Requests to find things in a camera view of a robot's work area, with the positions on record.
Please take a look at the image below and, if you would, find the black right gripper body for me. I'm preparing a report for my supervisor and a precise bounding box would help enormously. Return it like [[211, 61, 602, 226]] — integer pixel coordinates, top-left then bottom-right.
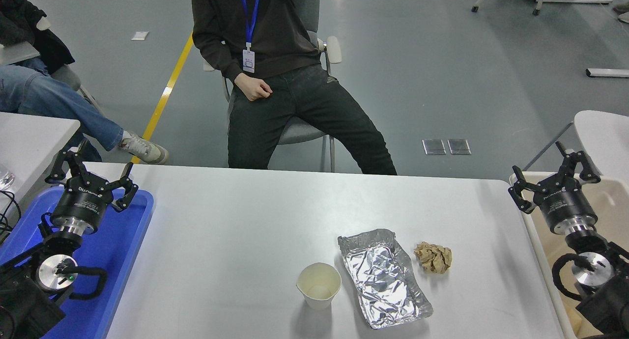
[[536, 174, 599, 234]]

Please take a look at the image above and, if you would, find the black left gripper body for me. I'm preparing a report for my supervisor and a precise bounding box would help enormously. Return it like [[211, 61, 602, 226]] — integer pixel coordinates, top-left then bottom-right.
[[51, 174, 115, 227]]

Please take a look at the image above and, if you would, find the tan paper ball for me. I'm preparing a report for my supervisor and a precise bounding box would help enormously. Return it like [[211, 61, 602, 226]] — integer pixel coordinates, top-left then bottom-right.
[[413, 241, 453, 275]]

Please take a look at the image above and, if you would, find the silver foil tray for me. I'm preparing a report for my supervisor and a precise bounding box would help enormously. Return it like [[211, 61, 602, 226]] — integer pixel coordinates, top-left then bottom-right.
[[337, 228, 434, 330]]

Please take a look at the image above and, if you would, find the white paper cup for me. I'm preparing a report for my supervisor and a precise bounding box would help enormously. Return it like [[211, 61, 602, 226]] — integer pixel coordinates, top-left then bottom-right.
[[296, 262, 342, 310]]

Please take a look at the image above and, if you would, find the person's right hand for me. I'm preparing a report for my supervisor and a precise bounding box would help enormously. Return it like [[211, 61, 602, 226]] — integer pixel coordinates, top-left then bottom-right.
[[235, 73, 273, 102]]

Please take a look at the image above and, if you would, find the round white table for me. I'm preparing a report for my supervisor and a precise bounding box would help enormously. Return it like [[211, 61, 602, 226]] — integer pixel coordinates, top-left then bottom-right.
[[573, 110, 629, 185]]

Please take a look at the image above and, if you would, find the white side table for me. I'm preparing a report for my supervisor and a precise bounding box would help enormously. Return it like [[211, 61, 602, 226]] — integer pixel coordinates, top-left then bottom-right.
[[0, 112, 81, 217]]

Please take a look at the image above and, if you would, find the large pale plastic bin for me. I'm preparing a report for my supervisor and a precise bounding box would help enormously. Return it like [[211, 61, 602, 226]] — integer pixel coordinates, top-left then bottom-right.
[[509, 171, 629, 339]]

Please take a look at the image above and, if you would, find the blue plastic tray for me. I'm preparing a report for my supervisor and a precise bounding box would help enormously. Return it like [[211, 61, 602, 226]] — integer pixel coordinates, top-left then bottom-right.
[[0, 186, 154, 339]]

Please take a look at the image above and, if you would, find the person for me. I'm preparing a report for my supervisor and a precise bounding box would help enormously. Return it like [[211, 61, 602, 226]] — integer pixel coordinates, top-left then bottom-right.
[[191, 0, 398, 176], [0, 0, 170, 165]]

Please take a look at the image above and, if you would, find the grey office chair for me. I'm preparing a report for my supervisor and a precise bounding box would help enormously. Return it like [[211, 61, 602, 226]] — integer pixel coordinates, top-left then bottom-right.
[[35, 16, 106, 117]]

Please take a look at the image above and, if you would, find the white floor bar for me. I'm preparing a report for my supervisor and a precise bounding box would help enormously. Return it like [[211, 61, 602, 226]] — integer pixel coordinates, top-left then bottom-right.
[[585, 68, 629, 78]]

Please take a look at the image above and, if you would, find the tan paper scrap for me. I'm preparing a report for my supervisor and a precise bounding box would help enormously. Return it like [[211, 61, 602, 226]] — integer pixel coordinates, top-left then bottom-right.
[[562, 302, 583, 336]]

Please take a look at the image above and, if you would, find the grey laptop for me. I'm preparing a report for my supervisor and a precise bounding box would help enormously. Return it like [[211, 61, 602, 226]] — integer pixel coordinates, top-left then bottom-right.
[[0, 41, 41, 66]]

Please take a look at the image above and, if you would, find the grey swivel chair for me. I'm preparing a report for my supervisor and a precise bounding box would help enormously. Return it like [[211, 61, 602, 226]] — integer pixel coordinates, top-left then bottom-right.
[[203, 0, 343, 173]]

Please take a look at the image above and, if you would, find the black cable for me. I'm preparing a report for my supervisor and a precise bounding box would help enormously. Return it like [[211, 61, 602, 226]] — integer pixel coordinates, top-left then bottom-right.
[[0, 190, 23, 244]]

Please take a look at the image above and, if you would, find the blue lanyard with badge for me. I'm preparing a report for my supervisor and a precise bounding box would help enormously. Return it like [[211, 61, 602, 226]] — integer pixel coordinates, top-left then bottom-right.
[[238, 0, 262, 74]]

